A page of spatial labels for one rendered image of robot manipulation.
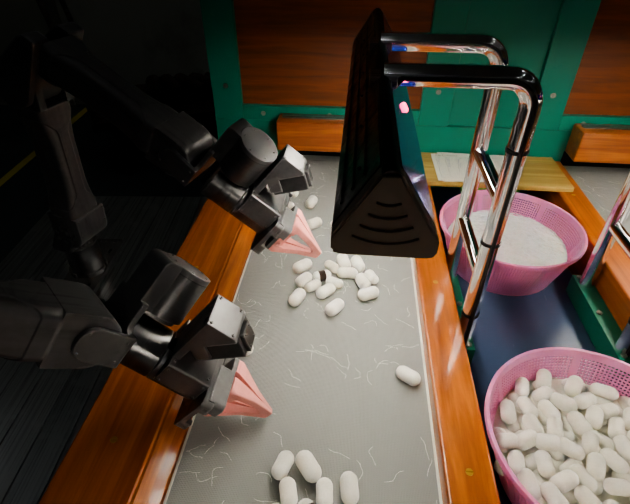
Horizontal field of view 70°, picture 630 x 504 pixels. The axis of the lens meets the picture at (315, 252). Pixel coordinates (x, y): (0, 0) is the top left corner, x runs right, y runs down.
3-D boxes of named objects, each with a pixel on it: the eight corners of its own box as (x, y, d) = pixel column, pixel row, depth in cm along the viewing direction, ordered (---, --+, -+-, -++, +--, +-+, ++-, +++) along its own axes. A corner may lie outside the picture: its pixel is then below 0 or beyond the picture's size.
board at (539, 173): (417, 185, 100) (417, 180, 99) (411, 156, 111) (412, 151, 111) (573, 192, 97) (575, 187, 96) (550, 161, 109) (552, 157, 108)
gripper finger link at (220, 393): (288, 386, 56) (226, 349, 53) (279, 440, 50) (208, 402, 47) (257, 408, 60) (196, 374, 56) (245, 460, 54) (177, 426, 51)
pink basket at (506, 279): (518, 330, 78) (535, 289, 72) (405, 254, 95) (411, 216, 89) (596, 270, 90) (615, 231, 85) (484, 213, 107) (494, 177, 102)
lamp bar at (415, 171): (330, 255, 35) (332, 169, 30) (352, 50, 84) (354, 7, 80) (436, 261, 34) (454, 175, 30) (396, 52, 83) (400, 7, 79)
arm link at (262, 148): (289, 145, 64) (225, 82, 62) (262, 172, 57) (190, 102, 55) (246, 190, 71) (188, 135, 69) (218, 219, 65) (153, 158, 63)
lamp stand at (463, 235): (349, 358, 73) (370, 68, 46) (353, 277, 89) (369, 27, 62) (470, 366, 71) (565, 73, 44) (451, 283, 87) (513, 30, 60)
